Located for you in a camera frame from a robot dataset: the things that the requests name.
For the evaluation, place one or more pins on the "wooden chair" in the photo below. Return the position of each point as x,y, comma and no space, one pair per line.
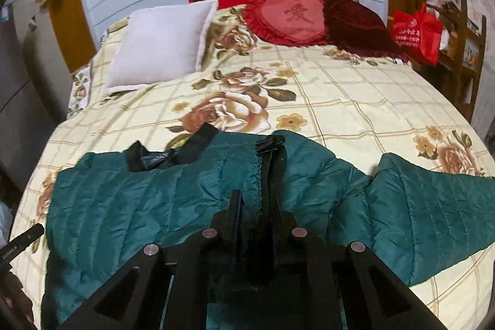
464,55

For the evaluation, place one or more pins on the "dark red velvet cushion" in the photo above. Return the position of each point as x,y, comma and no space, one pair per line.
357,28

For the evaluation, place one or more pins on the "floral checked bed sheet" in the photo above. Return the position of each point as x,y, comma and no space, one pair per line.
328,102

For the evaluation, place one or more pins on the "red heart-shaped cushion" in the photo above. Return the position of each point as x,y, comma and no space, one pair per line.
290,18

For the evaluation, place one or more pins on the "white square pillow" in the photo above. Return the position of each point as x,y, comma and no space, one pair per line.
158,44

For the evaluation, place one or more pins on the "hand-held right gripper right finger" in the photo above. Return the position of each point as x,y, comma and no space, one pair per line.
284,227

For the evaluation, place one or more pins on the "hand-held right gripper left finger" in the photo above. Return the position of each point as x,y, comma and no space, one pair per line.
235,210

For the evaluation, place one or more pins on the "red shopping bag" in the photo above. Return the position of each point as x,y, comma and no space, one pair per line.
417,32

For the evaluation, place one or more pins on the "green quilted down jacket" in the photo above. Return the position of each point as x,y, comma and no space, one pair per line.
116,198

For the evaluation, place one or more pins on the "grey refrigerator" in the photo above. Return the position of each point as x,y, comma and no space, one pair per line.
23,82

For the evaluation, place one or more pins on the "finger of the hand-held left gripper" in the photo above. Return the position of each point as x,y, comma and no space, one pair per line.
27,239

